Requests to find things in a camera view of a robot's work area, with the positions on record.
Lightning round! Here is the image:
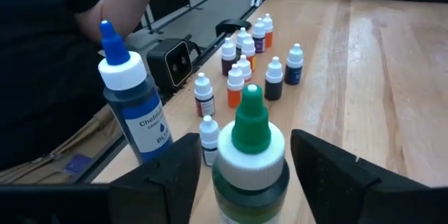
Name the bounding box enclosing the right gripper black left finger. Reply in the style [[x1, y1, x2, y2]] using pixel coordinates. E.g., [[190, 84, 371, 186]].
[[108, 132, 203, 224]]

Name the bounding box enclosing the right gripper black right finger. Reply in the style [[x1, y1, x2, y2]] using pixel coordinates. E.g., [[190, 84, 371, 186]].
[[290, 129, 381, 224]]

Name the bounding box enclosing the large green-capped food colouring bottle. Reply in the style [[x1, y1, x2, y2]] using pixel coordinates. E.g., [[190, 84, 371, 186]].
[[211, 84, 291, 224]]

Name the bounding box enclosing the small red food colouring bottle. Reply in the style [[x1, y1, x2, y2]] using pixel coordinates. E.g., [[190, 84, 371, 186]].
[[194, 72, 216, 118]]

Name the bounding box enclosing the small black food colouring bottle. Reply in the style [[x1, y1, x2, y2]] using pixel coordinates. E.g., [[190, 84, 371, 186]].
[[264, 56, 284, 102]]

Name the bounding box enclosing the large blue-capped food colouring bottle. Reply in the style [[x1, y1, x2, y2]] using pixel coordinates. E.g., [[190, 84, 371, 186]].
[[97, 20, 175, 165]]

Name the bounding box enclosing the small orange food colouring bottle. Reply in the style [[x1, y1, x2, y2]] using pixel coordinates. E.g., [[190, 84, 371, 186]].
[[262, 13, 274, 49], [241, 34, 257, 72], [237, 54, 253, 83], [227, 63, 245, 109]]

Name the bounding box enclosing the small purple food colouring bottle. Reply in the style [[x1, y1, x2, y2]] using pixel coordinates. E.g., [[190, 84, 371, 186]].
[[252, 17, 267, 54]]

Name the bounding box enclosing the person's forearm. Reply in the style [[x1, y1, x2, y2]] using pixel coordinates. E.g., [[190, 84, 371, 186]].
[[75, 0, 165, 45]]

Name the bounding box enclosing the small dark food colouring bottle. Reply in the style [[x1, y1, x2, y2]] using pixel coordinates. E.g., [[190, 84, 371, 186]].
[[235, 27, 252, 60]]

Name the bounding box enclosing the brown bag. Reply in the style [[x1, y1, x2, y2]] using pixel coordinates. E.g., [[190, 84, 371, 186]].
[[0, 104, 118, 185]]

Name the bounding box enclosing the person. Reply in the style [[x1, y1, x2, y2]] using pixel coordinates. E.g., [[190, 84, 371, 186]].
[[0, 0, 118, 172]]

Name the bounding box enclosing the black table-level camera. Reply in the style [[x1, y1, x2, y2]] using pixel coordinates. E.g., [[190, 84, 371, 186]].
[[146, 38, 194, 94]]

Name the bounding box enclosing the black frame clip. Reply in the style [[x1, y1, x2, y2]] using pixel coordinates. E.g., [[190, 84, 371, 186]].
[[214, 18, 253, 39]]

